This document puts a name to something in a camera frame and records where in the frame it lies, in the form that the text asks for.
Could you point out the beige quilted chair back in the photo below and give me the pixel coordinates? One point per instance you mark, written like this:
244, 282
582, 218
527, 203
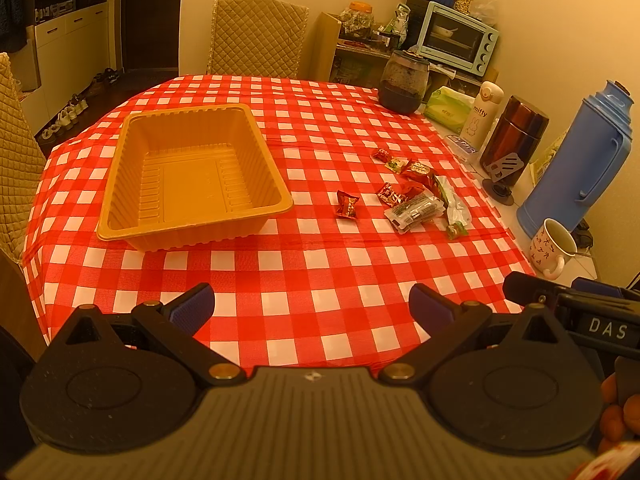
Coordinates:
256, 38

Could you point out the orange plastic tray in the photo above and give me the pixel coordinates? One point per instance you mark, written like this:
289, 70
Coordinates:
190, 175

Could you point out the white miffy bottle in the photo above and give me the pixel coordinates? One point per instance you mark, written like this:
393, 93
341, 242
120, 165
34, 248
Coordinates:
482, 115

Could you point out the dark red snack packet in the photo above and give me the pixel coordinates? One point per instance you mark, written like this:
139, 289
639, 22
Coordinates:
389, 196

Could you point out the dark wooden door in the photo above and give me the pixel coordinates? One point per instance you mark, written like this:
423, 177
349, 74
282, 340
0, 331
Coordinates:
150, 34

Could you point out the light blue toaster oven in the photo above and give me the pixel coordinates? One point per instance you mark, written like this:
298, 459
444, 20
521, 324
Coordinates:
455, 39

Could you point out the brown metal thermos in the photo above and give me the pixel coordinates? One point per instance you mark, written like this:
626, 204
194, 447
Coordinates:
519, 130

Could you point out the beige quilted chair left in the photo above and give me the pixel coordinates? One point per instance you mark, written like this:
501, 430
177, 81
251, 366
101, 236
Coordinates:
21, 166

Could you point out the grey phone stand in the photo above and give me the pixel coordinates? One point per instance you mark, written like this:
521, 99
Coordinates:
501, 176

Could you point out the red white checkered tablecloth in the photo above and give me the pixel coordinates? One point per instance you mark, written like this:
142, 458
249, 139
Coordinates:
310, 288

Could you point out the yellow green small candy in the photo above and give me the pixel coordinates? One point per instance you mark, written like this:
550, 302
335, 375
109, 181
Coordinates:
397, 164

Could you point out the blue white small pack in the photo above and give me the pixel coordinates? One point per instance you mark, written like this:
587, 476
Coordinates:
460, 145

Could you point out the green white bag on shelf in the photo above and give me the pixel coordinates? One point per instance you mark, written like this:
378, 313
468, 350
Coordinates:
397, 27

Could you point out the red foil candy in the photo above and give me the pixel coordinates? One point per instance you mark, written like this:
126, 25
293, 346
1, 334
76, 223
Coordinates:
346, 205

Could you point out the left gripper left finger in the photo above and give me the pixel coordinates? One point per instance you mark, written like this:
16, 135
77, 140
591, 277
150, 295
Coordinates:
168, 329

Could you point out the beige quilted chair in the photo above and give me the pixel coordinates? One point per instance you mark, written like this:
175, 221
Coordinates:
256, 38
21, 166

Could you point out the person's right hand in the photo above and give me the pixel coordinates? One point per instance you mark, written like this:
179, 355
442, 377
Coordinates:
617, 421

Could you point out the dark glass jar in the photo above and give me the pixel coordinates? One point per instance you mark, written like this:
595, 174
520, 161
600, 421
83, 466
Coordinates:
404, 82

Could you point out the green tissue pack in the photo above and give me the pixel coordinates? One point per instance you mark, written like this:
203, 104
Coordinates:
449, 108

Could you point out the small red candy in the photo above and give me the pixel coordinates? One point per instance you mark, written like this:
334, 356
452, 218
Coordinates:
381, 155

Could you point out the blue thermos jug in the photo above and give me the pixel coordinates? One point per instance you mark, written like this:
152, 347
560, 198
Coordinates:
594, 149

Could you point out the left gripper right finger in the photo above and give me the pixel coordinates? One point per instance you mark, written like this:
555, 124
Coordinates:
453, 329

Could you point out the wooden side shelf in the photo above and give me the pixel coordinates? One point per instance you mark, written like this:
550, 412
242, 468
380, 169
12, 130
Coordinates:
343, 61

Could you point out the sunflower seed bag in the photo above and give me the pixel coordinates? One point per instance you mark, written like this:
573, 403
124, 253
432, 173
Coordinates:
539, 166

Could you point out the orange lid plastic jar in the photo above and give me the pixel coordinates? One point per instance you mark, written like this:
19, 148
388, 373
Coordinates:
357, 20

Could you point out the red square snack packet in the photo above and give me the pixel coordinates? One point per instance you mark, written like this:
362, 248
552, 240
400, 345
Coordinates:
410, 190

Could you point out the green white snack packet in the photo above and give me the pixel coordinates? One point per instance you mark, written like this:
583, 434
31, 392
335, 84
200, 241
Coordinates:
457, 213

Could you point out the white storage cabinet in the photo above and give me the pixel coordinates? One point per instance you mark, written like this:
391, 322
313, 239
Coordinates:
66, 45

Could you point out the large red snack packet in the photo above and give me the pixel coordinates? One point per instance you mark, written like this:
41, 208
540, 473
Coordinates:
418, 172

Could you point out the white patterned mug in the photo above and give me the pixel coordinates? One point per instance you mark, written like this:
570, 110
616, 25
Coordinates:
551, 249

